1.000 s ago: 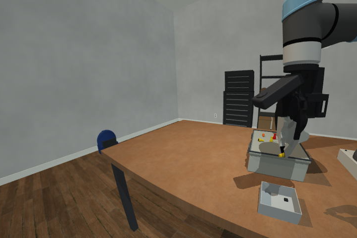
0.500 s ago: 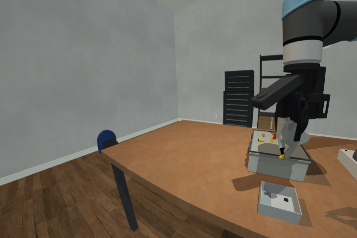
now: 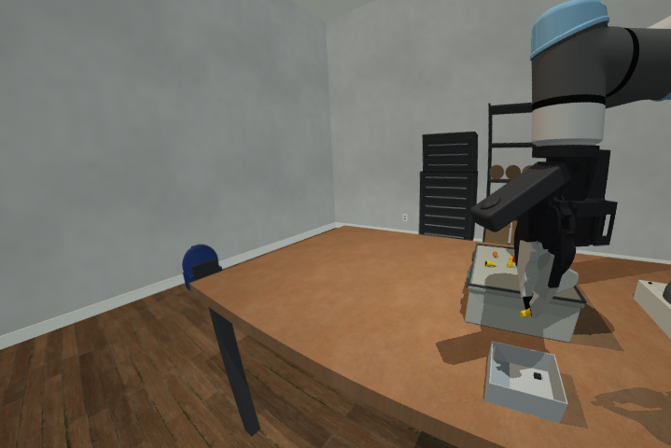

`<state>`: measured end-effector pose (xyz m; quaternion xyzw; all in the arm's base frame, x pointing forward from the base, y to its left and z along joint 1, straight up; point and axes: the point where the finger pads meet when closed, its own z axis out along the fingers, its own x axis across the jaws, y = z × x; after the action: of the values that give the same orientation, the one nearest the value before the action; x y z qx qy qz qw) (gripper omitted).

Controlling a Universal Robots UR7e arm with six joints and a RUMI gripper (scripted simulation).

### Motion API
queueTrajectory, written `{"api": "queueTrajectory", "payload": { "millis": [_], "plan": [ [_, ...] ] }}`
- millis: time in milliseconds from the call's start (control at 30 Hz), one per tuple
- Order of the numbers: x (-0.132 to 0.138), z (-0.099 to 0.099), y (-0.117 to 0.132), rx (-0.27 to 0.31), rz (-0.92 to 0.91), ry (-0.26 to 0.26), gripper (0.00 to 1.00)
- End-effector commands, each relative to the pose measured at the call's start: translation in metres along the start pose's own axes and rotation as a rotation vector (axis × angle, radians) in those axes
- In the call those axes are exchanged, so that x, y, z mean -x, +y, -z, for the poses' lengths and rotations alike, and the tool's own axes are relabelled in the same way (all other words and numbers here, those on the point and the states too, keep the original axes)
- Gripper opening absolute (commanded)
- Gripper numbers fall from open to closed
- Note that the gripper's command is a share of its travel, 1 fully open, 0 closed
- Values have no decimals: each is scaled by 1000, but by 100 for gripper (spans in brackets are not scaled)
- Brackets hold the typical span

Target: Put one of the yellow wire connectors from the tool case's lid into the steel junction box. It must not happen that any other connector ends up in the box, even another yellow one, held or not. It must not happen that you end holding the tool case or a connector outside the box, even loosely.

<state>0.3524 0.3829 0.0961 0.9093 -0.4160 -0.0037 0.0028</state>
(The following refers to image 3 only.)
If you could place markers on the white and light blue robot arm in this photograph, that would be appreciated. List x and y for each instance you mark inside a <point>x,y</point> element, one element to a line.
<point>576,57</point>

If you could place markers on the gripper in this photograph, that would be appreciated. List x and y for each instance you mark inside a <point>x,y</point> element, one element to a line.
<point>572,216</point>

